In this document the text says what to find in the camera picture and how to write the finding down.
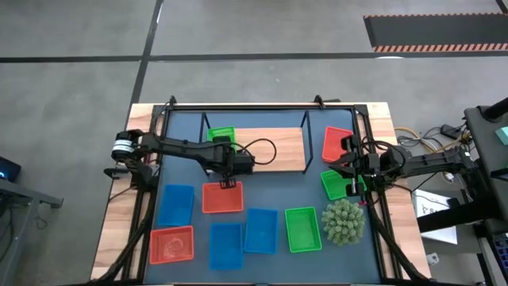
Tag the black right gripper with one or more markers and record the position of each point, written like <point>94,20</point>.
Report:
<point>367,165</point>

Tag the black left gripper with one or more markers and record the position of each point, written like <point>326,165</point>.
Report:
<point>228,165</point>

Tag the green plastic basket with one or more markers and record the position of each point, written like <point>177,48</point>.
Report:
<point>303,230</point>
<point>335,189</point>
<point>220,131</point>

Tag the orange plastic basket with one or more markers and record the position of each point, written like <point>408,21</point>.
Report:
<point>331,141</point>
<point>222,200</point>

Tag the blue plastic basket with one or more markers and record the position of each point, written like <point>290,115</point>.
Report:
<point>225,248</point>
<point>260,232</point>
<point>176,206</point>

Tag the orange basket with white scuffs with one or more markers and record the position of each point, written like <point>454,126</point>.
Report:
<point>170,238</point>

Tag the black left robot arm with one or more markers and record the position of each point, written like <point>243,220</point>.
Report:
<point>174,146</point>

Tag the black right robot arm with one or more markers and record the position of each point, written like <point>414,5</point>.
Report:
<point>420,163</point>

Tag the blue table mat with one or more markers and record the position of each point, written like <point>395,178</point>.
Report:
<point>270,190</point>

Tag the red tag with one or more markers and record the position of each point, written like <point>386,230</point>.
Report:
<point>362,203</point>

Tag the green artificial plant ball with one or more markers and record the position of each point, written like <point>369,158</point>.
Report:
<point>343,222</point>

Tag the white paper sheet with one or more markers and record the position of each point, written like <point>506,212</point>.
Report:
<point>426,204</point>

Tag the black power adapter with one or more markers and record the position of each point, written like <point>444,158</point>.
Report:
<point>450,130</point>

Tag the small white device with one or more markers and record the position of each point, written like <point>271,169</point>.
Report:
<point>432,259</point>

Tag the black equipment cart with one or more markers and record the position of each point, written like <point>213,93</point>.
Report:
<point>492,171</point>

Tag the teal box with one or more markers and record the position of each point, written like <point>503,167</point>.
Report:
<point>503,136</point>

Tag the black mat with hazard stripes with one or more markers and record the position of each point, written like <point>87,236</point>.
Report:
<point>436,32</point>

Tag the dark keyboard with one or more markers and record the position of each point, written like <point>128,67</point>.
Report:
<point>502,254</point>

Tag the grey metal desk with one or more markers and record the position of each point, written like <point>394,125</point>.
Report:
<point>20,192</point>

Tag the black device with blue light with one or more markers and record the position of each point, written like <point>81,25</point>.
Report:
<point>10,168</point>

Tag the black metal table frame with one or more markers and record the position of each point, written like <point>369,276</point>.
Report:
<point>258,107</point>

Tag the black frame clamp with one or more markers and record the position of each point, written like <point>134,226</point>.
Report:
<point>172,100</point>
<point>318,100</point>

